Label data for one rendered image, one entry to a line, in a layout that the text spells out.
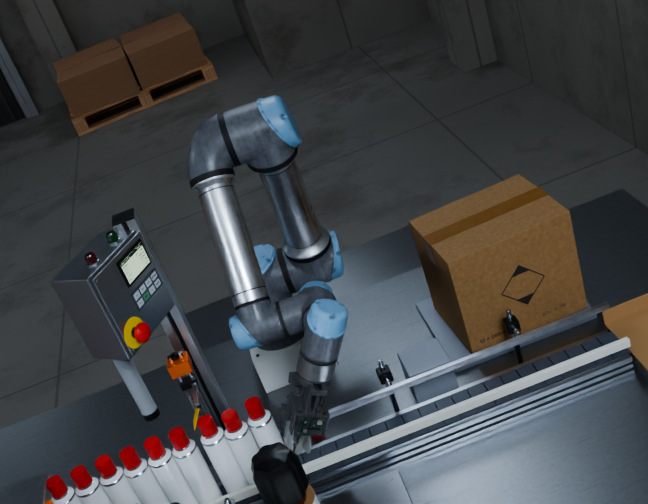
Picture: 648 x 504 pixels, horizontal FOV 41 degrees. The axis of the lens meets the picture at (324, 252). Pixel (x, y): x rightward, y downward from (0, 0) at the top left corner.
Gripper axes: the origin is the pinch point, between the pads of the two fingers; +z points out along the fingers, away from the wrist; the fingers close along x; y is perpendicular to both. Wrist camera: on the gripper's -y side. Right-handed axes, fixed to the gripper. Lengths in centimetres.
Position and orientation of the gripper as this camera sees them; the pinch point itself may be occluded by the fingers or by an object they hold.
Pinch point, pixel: (293, 447)
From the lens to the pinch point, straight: 186.6
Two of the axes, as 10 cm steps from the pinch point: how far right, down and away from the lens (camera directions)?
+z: -2.1, 8.9, 4.1
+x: 9.6, 1.0, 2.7
